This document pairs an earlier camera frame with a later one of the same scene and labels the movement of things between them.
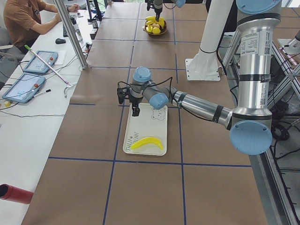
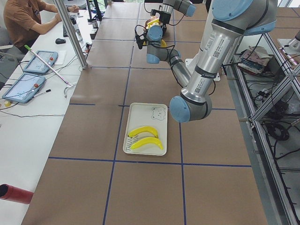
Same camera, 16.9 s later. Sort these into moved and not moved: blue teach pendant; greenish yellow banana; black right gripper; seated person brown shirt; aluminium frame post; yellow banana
Moved: black right gripper; yellow banana
Not moved: aluminium frame post; greenish yellow banana; blue teach pendant; seated person brown shirt
